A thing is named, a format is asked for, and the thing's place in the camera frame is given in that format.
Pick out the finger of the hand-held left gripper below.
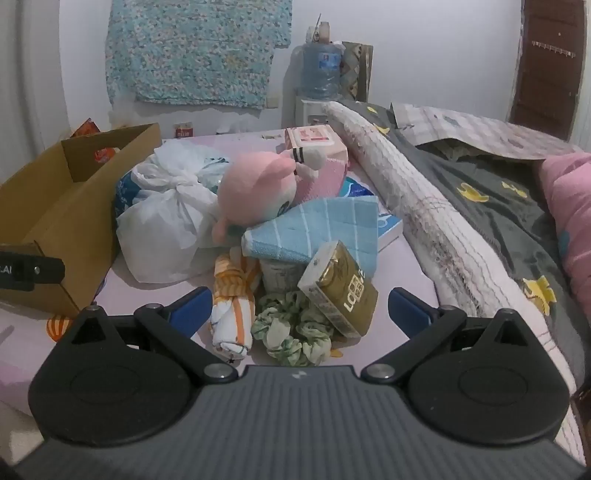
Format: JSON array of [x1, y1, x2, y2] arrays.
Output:
[[33, 257, 65, 284]]

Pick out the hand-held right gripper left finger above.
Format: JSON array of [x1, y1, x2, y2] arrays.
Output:
[[69, 286, 238, 385]]

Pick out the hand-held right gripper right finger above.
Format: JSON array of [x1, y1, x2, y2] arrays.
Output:
[[360, 286, 532, 384]]

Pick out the orange striped white cloth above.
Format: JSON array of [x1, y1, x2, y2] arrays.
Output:
[[210, 247, 260, 364]]

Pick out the brown cardboard box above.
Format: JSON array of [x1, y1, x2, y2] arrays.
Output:
[[0, 123, 163, 318]]

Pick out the gold box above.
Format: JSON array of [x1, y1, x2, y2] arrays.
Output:
[[298, 240, 380, 339]]

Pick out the light blue tissue pack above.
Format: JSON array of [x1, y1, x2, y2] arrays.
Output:
[[341, 173, 403, 253]]

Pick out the green patterned wrapper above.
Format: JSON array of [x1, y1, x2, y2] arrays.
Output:
[[250, 291, 336, 368]]

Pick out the blue checked towel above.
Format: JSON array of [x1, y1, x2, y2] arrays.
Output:
[[241, 196, 380, 278]]

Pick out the pink plush toy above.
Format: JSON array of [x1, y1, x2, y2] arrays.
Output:
[[211, 148, 326, 245]]

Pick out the pink cloth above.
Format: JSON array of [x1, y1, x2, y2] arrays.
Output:
[[288, 147, 350, 205]]

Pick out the orange striped item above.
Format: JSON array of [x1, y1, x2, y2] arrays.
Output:
[[45, 314, 75, 343]]

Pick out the white plastic bag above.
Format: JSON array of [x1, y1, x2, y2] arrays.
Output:
[[115, 140, 232, 283]]

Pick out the blue packet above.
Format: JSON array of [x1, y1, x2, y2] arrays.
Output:
[[115, 170, 140, 219]]

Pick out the grey blanket with yellow print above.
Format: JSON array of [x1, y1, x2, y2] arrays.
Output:
[[344, 99, 591, 402]]

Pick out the white rolled quilt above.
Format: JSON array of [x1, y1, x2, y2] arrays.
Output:
[[322, 100, 552, 370]]

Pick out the red packet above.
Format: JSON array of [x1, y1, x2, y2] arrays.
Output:
[[71, 117, 101, 139]]

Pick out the pink pillow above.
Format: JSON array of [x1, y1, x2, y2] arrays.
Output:
[[539, 154, 591, 315]]

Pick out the checked pillow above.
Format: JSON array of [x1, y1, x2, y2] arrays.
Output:
[[390, 102, 591, 161]]

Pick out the pink wet wipes packet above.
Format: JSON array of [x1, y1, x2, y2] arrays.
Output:
[[283, 124, 336, 151]]

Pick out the white water dispenser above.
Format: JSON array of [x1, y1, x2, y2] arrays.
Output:
[[295, 96, 334, 131]]

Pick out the patterned board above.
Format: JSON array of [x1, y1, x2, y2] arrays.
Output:
[[342, 41, 375, 103]]

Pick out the blue water jug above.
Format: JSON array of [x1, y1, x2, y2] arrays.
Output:
[[300, 41, 345, 101]]

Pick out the brown door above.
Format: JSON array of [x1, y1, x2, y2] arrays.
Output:
[[509, 0, 588, 140]]

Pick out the clutter on water jug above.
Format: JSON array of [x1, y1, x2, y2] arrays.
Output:
[[307, 13, 332, 44]]

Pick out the floral wall cloth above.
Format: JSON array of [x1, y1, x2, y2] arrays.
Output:
[[105, 0, 294, 110]]

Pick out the metal hook rail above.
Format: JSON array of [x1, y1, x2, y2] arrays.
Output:
[[530, 40, 579, 59]]

